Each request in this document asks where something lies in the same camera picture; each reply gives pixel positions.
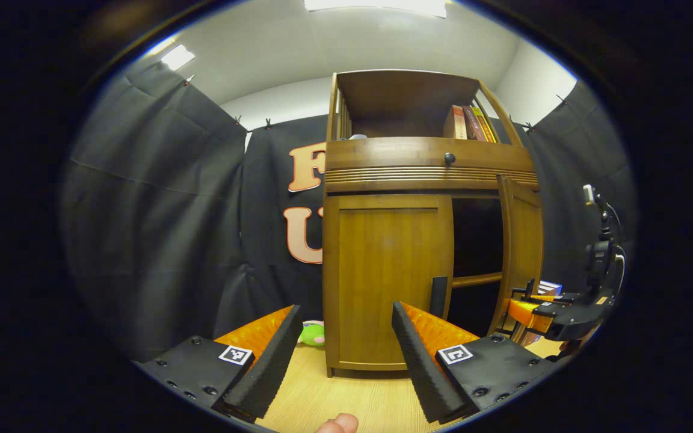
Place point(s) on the black backdrop cloth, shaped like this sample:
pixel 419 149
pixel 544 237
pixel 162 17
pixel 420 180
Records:
pixel 154 210

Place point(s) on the black round drawer knob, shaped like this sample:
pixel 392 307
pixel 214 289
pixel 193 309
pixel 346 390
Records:
pixel 449 159

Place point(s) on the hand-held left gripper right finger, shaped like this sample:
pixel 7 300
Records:
pixel 421 367

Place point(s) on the brown book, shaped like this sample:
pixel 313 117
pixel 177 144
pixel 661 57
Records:
pixel 473 123

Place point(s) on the large ceiling light panel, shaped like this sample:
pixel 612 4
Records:
pixel 376 5

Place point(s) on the green plush toy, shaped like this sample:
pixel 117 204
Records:
pixel 310 334

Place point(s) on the wooden cabinet door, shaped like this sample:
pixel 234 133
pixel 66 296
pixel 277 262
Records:
pixel 382 276
pixel 524 240

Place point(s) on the wooden inner cabinet shelf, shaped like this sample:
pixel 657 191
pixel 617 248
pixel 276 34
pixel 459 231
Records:
pixel 476 279

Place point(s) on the small ceiling light panel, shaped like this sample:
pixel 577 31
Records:
pixel 177 57

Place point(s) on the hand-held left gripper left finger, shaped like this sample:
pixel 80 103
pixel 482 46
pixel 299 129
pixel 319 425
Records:
pixel 265 367

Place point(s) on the yellow book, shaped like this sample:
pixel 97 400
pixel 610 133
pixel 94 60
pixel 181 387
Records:
pixel 486 127

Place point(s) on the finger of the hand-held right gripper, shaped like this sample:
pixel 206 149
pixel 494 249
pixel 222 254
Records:
pixel 536 291
pixel 527 314

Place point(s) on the wooden double-door shoe cabinet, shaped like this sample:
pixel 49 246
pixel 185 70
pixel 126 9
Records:
pixel 412 156

